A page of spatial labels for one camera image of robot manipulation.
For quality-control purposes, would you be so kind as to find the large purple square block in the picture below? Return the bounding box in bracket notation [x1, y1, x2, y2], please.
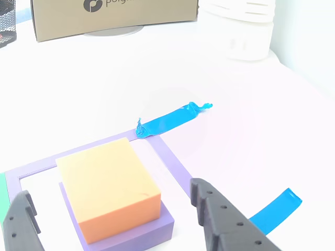
[58, 181, 175, 251]

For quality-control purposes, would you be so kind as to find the orange square block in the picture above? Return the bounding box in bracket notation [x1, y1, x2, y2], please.
[55, 138, 162, 245]

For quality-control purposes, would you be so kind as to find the blue tape strip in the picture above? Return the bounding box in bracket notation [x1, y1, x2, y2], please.
[135, 101, 214, 140]
[248, 187, 303, 236]

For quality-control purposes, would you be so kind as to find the white plastic basket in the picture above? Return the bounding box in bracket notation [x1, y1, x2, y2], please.
[198, 0, 276, 61]

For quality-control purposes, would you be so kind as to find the black mesh object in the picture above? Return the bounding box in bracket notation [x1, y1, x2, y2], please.
[0, 0, 18, 49]

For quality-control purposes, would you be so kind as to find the pale blue sheet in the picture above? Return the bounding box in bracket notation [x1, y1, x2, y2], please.
[15, 7, 32, 24]

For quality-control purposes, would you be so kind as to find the brown cardboard box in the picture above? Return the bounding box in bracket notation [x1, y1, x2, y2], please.
[30, 0, 199, 43]

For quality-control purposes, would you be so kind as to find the green square frame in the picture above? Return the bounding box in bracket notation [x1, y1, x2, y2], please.
[0, 172, 10, 224]

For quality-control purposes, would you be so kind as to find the purple square frame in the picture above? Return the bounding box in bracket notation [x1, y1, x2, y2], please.
[4, 129, 193, 206]

